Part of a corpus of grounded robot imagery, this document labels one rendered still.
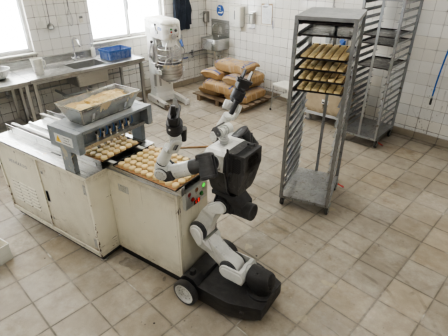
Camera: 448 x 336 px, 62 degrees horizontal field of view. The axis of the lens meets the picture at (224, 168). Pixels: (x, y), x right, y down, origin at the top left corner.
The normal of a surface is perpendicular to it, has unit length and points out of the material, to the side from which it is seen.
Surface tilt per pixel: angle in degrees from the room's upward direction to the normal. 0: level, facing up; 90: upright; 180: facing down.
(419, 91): 90
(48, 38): 90
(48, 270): 0
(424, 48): 90
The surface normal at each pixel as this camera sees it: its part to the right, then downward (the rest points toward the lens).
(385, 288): 0.00, -0.87
